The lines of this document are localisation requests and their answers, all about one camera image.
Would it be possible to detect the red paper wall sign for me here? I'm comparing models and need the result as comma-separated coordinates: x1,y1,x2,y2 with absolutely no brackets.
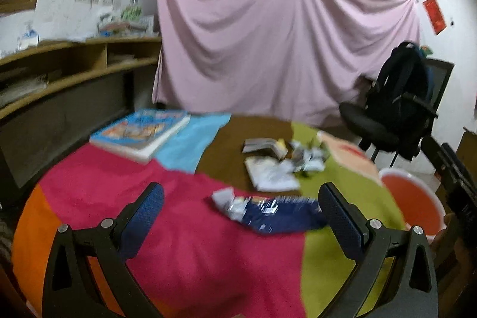
423,0,446,35

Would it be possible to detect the black office chair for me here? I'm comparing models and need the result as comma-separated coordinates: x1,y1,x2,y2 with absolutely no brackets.
339,58,454,162

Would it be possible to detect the red and white trash basin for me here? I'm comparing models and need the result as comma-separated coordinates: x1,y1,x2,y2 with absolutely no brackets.
379,168,446,243

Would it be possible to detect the colourful children's book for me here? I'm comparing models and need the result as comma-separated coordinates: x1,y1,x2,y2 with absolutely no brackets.
89,109,191,164

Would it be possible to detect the crumpled silver wrappers pile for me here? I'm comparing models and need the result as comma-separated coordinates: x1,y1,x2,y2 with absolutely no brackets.
290,140,330,173

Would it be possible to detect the dark blue snack wrapper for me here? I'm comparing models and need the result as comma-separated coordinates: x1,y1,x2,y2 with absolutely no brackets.
240,196,328,234

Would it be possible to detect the dark blue backpack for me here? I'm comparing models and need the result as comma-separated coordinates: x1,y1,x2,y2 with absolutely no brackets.
366,41,434,111

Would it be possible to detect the small open booklet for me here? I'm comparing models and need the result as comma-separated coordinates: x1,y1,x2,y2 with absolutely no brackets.
242,138,288,160

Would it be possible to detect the wooden wall shelf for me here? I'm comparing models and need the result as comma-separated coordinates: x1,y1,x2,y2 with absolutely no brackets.
1,37,162,187

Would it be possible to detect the pink hanging bed sheet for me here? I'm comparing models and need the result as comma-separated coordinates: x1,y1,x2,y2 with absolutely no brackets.
152,0,419,127

